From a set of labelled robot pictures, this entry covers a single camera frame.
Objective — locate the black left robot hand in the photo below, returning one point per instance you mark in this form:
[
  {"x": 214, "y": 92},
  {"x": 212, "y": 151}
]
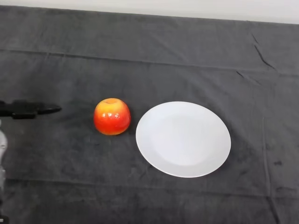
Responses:
[{"x": 23, "y": 109}]

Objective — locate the red yellow apple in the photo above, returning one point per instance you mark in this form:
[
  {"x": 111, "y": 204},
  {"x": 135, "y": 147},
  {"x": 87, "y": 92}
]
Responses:
[{"x": 112, "y": 119}]

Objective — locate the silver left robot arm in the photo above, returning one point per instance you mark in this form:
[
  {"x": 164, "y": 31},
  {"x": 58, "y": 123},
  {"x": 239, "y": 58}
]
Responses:
[{"x": 2, "y": 142}]

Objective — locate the white round plate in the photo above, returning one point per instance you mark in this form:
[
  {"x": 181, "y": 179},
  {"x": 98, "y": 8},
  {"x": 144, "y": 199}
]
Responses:
[{"x": 184, "y": 140}]

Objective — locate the black table cloth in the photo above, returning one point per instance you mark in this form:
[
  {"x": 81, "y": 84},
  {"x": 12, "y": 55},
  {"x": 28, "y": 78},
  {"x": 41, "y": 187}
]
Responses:
[{"x": 70, "y": 58}]

